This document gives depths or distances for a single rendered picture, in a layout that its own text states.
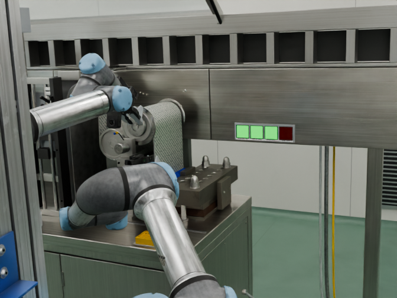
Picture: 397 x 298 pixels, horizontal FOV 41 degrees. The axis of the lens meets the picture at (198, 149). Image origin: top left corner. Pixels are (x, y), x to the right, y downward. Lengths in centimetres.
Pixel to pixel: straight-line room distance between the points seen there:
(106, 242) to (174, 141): 53
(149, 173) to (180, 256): 27
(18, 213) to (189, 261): 45
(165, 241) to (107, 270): 69
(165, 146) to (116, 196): 74
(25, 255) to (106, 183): 46
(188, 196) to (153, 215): 63
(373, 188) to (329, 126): 35
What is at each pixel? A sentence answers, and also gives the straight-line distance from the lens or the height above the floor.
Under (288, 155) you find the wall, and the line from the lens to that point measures 461.
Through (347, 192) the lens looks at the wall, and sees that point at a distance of 459.
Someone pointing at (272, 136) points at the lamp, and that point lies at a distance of 214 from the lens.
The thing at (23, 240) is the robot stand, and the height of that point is 125.
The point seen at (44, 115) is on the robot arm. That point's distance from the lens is 142.
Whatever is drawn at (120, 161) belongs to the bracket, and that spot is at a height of 113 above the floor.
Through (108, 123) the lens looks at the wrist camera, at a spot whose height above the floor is 129.
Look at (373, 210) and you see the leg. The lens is 231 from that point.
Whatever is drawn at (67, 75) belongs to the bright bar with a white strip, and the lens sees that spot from 212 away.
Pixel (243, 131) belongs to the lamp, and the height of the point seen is 119.
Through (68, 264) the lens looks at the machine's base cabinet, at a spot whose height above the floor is 78.
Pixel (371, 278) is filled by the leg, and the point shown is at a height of 55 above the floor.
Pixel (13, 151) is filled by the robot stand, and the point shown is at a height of 140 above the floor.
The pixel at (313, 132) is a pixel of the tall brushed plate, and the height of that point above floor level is 119.
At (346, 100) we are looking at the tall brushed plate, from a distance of 206.
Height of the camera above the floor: 157
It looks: 12 degrees down
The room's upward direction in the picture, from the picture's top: 2 degrees counter-clockwise
